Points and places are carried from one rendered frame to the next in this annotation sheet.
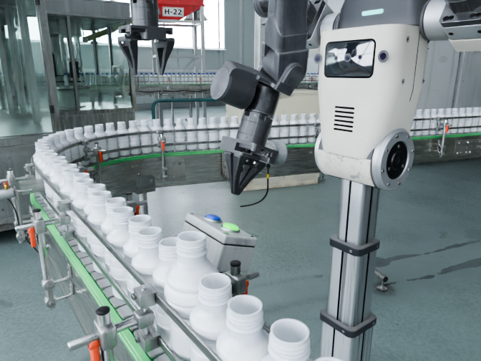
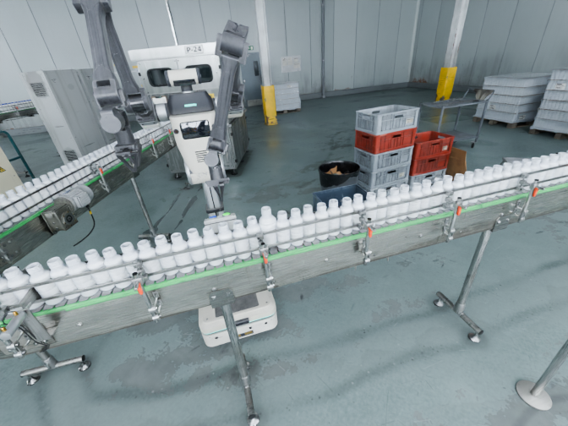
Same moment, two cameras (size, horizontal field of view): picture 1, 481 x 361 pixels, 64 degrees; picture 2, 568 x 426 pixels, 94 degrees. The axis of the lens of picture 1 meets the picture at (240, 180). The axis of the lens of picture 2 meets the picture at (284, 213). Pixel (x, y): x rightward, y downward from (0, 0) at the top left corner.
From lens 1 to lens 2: 0.94 m
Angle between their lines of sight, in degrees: 62
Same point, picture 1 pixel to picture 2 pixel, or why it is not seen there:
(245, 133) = (219, 175)
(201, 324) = (286, 223)
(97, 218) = (183, 245)
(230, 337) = (297, 218)
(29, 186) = (28, 301)
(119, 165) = not seen: outside the picture
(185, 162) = (13, 239)
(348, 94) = (201, 144)
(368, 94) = not seen: hidden behind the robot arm
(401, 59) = not seen: hidden behind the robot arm
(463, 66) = (87, 90)
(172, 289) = (270, 225)
